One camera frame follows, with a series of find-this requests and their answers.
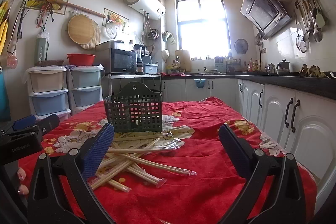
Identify black microwave oven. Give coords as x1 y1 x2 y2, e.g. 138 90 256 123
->
94 40 137 75

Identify dark pot on counter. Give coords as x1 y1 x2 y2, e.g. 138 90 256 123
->
276 59 290 76

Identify blue drawer tower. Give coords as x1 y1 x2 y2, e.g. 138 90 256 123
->
67 65 104 115

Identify black countertop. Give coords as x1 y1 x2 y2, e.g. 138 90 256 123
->
161 73 336 100

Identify round bamboo board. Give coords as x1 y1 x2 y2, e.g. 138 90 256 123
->
67 15 101 50

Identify white water heater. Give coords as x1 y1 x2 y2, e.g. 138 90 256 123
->
123 0 166 20

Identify hanging metal ladles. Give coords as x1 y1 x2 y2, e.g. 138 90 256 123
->
295 0 327 43

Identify fruit picture right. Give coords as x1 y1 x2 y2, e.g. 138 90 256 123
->
102 8 129 28

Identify chopsticks pair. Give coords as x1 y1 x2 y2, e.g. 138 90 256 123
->
108 146 180 153
90 159 135 190
100 154 198 176
126 166 167 188
113 133 173 141
107 179 131 193

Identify metal shelf rack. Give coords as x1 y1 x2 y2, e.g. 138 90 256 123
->
101 73 162 101

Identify red plastic basin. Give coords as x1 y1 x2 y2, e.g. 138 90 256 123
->
67 53 96 66

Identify dark green utensil basket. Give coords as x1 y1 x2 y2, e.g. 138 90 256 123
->
104 82 162 133

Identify wall fan vent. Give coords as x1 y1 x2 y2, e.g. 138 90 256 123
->
234 39 249 54

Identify wooden hanging rail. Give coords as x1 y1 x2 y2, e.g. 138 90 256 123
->
33 0 106 18

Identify white lower cabinets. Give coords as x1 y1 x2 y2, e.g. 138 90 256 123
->
162 78 335 211

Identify blue hanging bin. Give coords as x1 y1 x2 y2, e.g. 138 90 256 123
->
194 79 206 89

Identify metal kettle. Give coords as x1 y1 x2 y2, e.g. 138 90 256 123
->
265 63 276 75

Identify left hand painted nails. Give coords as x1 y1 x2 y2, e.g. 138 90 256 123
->
17 168 29 196

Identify beige top drawer tower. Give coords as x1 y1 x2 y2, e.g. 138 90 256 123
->
23 65 71 121

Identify black range hood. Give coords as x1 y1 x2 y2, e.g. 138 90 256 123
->
240 0 292 40

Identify kitchen window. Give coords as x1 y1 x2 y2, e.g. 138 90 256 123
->
176 0 231 60

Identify hanging wire strainer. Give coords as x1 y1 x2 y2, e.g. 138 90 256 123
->
293 11 308 53

